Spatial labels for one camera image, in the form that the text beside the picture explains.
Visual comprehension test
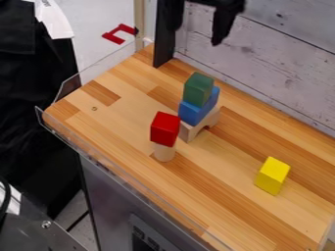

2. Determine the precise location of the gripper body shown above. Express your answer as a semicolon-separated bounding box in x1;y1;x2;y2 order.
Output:
184;0;247;6

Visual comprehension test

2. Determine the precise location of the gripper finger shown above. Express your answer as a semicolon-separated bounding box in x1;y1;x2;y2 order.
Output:
151;0;188;69
211;3;247;47

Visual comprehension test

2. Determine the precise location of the green cube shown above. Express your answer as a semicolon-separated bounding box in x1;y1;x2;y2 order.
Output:
181;72;216;109

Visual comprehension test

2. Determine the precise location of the blue block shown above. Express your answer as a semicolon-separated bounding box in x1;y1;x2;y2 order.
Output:
176;85;221;127

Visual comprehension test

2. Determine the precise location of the red cube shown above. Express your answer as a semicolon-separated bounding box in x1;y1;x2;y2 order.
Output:
149;111;182;148

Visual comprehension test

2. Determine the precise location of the wooden arch block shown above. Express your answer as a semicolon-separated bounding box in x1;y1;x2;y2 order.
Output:
177;106;221;144

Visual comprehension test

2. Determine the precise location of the wooden cylinder block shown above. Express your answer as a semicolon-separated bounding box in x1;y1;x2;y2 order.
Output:
151;141;177;163

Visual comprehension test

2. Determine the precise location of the yellow cube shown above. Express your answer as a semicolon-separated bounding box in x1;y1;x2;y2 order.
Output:
254;156;292;197

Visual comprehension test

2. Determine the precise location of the black cloth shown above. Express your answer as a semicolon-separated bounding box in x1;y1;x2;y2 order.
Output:
0;0;84;220

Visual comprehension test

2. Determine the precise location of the wooden post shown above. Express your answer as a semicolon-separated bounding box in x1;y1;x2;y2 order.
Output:
133;0;148;51

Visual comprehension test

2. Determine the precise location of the red bracket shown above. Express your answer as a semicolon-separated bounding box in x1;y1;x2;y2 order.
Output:
100;23;139;46

